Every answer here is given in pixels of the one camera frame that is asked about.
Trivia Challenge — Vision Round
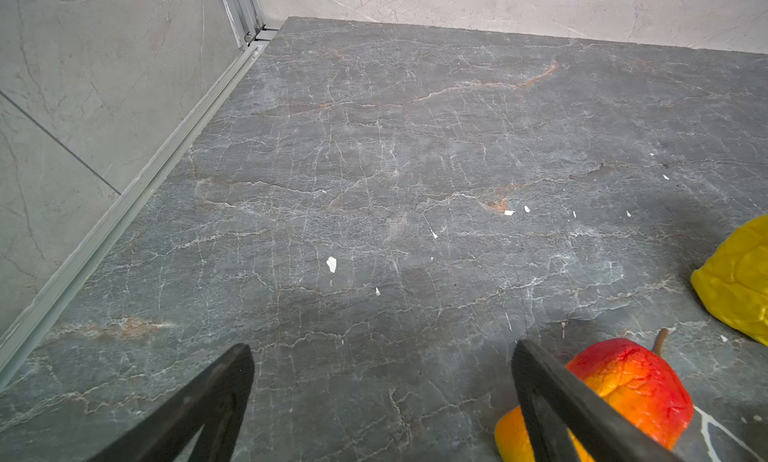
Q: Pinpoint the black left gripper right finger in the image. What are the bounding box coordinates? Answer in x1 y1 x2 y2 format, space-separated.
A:
511 340 680 461

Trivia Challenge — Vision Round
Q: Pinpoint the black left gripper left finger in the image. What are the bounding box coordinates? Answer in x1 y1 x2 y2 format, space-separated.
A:
91 343 255 461

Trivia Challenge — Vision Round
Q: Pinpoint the yellow fake lemon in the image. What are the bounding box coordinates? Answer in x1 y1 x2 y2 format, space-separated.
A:
691 215 767 345

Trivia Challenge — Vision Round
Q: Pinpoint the red yellow fake peach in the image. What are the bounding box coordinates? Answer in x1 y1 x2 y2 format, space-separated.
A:
494 330 694 461

